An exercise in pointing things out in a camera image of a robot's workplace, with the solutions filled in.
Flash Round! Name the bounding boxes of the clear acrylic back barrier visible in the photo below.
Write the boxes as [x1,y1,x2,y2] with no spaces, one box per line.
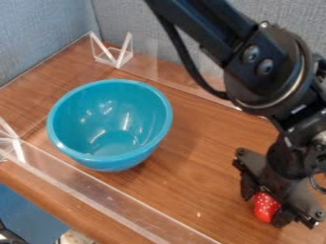
[122,39,234,109]

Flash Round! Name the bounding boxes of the blue plastic bowl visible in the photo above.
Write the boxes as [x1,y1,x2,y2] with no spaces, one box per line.
[45,78,174,172]

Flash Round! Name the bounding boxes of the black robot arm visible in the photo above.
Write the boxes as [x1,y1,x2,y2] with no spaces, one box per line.
[144,0,326,228]

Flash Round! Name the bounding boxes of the clear acrylic barrier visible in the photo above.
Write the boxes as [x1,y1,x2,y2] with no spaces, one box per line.
[122,39,234,109]
[0,118,220,244]

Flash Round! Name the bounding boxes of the red strawberry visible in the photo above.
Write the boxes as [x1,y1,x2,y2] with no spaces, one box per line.
[254,193,281,223]

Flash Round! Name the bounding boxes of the clear acrylic corner bracket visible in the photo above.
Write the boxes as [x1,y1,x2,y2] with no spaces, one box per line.
[89,31,134,69]

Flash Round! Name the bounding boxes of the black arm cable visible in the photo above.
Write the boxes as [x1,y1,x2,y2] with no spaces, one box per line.
[156,15,231,100]

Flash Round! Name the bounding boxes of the clear acrylic front barrier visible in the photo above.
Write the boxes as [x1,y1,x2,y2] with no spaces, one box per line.
[0,118,220,244]

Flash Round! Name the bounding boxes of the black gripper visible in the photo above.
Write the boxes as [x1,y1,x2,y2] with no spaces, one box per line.
[232,148,326,229]

